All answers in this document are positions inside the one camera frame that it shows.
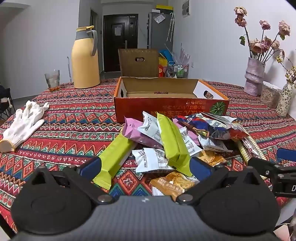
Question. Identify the dark entrance door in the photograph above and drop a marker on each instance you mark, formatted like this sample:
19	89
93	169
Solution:
111	51

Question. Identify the grey refrigerator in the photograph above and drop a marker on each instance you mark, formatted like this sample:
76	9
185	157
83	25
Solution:
159	32

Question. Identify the white umbrella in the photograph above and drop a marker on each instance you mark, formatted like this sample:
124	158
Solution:
171	25

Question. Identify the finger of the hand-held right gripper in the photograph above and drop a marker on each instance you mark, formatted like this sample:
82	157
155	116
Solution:
262	166
288	156

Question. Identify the yellow box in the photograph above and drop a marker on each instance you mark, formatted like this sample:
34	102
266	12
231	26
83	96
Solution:
164	7

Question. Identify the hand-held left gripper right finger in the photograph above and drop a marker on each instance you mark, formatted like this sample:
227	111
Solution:
200	165

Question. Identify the red yellow bag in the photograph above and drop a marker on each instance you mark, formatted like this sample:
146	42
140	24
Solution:
162	68

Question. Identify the blue plastic item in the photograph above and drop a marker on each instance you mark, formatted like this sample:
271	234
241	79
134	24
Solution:
167	55

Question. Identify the pink feathery bundle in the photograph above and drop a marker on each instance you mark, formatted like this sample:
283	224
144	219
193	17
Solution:
185	56

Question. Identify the yellow thermos jug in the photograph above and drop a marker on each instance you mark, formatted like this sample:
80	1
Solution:
84	60

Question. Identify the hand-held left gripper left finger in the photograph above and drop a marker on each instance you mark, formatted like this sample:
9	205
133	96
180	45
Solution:
90	165

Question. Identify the yellow flower branches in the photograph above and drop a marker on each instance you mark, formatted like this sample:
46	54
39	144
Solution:
290	74

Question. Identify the dried rose bouquet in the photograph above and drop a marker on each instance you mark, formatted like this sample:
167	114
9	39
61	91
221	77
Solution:
260	45

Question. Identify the silver snack packet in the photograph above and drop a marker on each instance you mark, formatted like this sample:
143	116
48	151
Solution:
219	121

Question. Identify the orange cardboard box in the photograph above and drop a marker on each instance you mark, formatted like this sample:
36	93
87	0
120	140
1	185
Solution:
161	106

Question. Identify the white cotton glove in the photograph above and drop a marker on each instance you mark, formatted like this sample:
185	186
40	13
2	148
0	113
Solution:
23	125

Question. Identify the glass cup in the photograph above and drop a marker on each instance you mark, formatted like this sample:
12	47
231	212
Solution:
52	81

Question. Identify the black folding chair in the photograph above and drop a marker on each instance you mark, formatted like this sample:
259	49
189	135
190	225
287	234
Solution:
4	92

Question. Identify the small floral vase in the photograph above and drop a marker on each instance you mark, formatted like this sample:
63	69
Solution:
284	99

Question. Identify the pink ribbed vase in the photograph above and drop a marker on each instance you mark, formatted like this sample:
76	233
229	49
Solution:
254	76

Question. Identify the small doll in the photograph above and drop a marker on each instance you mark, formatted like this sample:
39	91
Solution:
4	100

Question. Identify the green snack packet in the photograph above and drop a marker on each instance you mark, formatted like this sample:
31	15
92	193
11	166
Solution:
113	160
173	143

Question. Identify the dark blue red snack packet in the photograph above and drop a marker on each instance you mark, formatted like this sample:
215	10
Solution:
203	132

